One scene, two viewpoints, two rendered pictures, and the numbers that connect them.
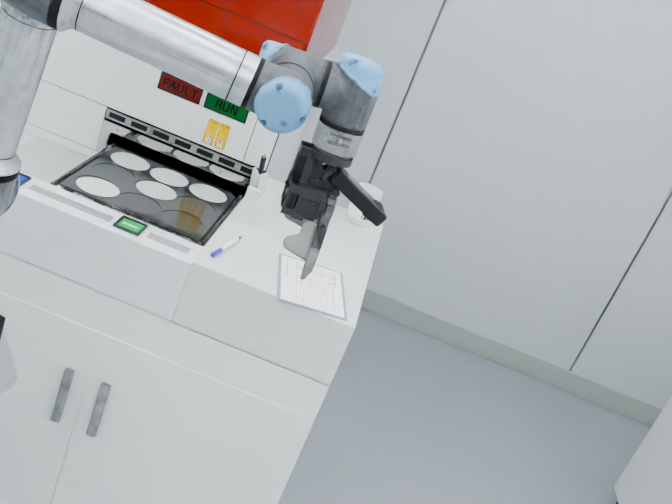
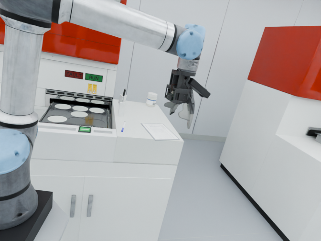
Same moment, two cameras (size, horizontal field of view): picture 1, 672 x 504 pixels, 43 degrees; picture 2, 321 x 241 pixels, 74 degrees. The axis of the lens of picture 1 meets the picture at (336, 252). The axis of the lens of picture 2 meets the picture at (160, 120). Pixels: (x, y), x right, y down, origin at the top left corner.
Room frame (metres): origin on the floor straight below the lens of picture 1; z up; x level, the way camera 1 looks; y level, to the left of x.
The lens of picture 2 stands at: (0.57, 0.36, 1.42)
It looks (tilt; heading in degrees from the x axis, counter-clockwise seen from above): 20 degrees down; 342
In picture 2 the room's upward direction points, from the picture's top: 12 degrees clockwise
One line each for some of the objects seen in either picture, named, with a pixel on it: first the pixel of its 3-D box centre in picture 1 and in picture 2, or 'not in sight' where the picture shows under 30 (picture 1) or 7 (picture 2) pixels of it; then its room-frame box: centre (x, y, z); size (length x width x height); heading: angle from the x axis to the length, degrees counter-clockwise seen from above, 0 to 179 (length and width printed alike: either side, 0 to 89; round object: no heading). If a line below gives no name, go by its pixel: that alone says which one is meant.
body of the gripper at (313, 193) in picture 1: (315, 183); (181, 86); (1.31, 0.07, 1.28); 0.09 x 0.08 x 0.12; 101
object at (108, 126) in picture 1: (175, 166); (79, 104); (2.13, 0.49, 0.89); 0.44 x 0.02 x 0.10; 90
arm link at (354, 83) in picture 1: (351, 92); (191, 42); (1.32, 0.07, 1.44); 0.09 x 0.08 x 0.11; 98
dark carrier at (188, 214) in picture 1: (154, 190); (78, 114); (1.92, 0.47, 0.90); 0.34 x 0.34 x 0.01; 0
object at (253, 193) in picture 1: (253, 193); (122, 104); (1.81, 0.22, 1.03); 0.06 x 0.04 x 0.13; 0
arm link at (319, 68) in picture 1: (290, 76); not in sight; (1.29, 0.17, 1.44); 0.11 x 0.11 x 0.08; 8
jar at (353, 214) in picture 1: (364, 204); (151, 99); (2.08, -0.02, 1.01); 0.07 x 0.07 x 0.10
